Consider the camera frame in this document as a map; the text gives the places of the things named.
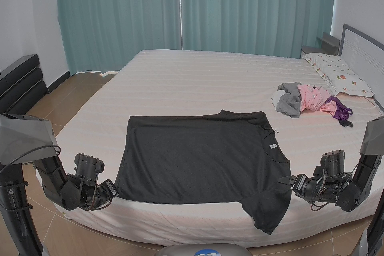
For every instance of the white printed pillow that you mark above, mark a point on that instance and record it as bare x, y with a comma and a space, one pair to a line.
339, 74

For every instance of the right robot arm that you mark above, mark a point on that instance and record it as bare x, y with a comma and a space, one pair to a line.
360, 176

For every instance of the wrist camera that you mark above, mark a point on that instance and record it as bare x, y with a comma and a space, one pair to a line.
88, 164
333, 161

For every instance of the grey bedside table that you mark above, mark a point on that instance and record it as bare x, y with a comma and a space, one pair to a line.
321, 49

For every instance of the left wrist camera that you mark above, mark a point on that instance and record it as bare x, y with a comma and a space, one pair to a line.
88, 164

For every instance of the grey garment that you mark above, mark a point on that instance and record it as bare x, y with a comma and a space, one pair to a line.
289, 103

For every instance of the pink garment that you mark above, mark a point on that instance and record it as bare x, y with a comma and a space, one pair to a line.
312, 98

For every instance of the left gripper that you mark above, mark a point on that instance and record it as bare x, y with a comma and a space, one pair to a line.
109, 188

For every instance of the small black garment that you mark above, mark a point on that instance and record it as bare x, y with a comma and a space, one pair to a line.
346, 123

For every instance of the white garment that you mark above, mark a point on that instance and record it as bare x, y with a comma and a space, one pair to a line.
276, 98

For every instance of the purple garment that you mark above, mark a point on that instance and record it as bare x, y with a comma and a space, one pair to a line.
340, 109

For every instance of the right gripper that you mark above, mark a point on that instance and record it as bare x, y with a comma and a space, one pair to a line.
304, 185

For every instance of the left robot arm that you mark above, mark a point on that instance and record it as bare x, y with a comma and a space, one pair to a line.
57, 179

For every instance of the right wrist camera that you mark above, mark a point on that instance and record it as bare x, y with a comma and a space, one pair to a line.
333, 161

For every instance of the black T-shirt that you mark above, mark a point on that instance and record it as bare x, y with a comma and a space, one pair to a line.
195, 158

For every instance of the bed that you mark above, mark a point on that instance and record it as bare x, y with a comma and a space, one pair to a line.
195, 86

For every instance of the dark grey chest of drawers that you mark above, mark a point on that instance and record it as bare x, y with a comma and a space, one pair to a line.
21, 80

